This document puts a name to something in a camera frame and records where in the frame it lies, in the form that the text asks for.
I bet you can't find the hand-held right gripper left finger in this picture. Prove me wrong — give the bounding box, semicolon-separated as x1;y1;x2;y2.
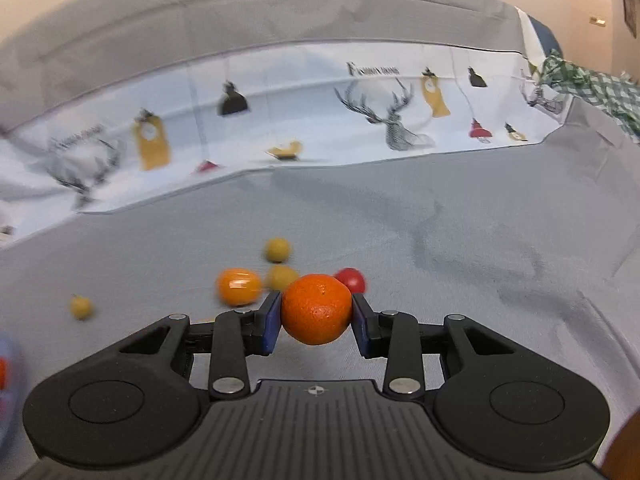
117;290;284;402

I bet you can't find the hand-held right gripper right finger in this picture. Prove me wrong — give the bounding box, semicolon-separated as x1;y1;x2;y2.
351;292;517;402

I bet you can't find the textured orange mandarin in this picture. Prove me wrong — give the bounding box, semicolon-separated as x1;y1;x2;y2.
280;273;354;346

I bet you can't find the smooth orange kumquat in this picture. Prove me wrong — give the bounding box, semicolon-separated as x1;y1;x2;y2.
215;268;264;308

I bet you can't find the yellow-brown longan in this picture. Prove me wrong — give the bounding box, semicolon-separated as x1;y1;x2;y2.
69;294;94;321
263;237;292;264
266;264;301;291

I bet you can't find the red cherry tomato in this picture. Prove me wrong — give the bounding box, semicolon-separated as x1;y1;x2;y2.
333;267;367;295

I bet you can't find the light blue plate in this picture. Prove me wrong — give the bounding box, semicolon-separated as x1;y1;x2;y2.
0;332;25;453

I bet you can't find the white deer-print cloth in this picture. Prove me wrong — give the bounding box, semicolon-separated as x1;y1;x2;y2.
0;40;571;251

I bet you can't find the green checkered cloth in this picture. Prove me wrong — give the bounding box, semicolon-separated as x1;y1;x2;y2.
537;50;640;142

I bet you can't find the blue pillow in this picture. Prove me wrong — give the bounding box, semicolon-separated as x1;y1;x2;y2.
527;14;566;59

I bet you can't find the dark wall picture frame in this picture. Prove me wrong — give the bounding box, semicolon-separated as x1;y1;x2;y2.
621;0;639;39

